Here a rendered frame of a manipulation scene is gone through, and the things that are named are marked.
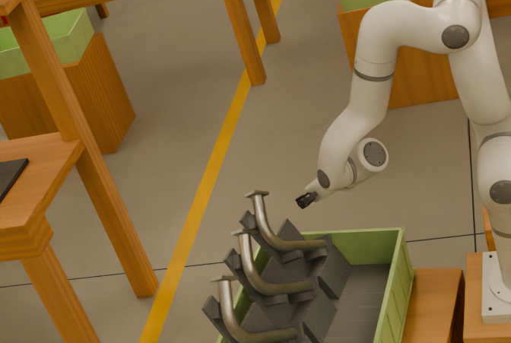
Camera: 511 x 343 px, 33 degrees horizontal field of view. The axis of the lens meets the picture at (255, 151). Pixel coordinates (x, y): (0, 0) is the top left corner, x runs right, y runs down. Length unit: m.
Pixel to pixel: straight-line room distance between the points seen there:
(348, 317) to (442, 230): 1.64
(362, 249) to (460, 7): 0.91
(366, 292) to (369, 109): 0.63
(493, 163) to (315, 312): 0.64
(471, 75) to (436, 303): 0.75
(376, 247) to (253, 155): 2.46
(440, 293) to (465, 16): 0.92
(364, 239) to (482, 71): 0.73
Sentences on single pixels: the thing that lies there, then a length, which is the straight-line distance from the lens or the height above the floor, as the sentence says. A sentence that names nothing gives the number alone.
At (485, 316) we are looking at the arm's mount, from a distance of 2.21.
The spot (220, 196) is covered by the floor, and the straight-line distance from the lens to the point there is 4.57.
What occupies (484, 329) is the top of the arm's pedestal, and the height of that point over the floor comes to 0.85.
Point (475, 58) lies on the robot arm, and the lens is 1.88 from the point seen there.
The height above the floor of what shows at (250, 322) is 1.03.
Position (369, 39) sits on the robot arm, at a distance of 1.86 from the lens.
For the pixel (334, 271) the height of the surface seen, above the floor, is 0.90.
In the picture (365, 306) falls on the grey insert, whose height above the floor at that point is 0.85.
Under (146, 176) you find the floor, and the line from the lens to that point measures 5.01.
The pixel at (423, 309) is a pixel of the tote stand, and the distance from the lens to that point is 2.38.
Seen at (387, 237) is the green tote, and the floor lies 0.93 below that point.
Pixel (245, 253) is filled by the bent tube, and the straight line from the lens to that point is 2.13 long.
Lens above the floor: 2.40
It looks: 30 degrees down
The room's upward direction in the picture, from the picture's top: 19 degrees counter-clockwise
